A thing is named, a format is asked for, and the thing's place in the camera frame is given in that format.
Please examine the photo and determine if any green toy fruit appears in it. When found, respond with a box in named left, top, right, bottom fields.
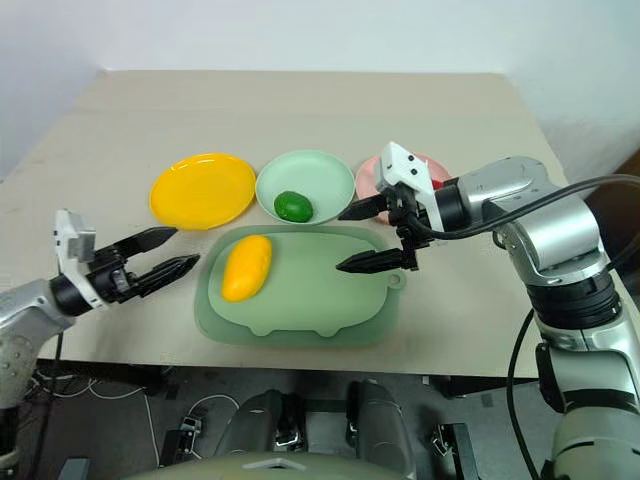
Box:
left=273, top=190, right=314, bottom=223

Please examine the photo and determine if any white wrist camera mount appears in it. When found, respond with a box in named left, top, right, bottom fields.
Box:
left=373, top=142, right=442, bottom=232
left=51, top=208, right=110, bottom=312

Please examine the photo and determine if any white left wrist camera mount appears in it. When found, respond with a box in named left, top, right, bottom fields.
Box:
left=51, top=208, right=110, bottom=312

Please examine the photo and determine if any yellow plastic plate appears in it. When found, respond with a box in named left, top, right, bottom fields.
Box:
left=149, top=152, right=257, bottom=232

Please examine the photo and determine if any dark green silicone mat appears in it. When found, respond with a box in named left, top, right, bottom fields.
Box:
left=193, top=223, right=402, bottom=349

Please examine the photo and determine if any black cable loop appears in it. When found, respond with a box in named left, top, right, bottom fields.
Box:
left=506, top=305, right=552, bottom=480

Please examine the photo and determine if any light green plastic plate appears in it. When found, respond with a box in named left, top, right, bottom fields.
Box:
left=255, top=148, right=356, bottom=225

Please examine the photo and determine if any light green cutting board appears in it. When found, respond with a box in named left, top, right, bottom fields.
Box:
left=205, top=230, right=409, bottom=339

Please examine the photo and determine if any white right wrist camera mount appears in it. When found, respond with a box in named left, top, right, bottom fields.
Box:
left=373, top=142, right=442, bottom=232

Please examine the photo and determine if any dark rounded robot leg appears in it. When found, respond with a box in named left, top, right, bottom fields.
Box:
left=227, top=389, right=307, bottom=457
left=348, top=379, right=417, bottom=472

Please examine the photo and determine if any pink plastic plate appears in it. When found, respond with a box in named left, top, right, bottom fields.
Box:
left=355, top=154, right=454, bottom=225

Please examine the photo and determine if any olive grey robot torso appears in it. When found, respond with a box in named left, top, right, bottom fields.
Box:
left=117, top=442, right=419, bottom=480

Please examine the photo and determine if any yellow toy mango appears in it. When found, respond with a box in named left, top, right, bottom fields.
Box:
left=220, top=234, right=274, bottom=303

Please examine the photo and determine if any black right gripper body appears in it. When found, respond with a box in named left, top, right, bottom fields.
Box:
left=382, top=181, right=433, bottom=272

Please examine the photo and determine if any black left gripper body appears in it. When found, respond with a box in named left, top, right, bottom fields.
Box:
left=87, top=247, right=142, bottom=305

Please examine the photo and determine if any white floor cable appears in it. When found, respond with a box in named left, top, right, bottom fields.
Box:
left=191, top=393, right=247, bottom=419
left=29, top=370, right=154, bottom=402

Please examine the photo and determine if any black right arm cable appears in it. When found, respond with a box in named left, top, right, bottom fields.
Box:
left=417, top=174, right=640, bottom=251

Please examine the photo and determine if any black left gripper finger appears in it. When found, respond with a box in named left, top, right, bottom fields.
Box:
left=106, top=225, right=179, bottom=262
left=130, top=253, right=203, bottom=298

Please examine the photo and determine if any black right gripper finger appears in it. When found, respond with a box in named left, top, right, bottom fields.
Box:
left=338, top=193, right=392, bottom=222
left=335, top=247, right=406, bottom=275

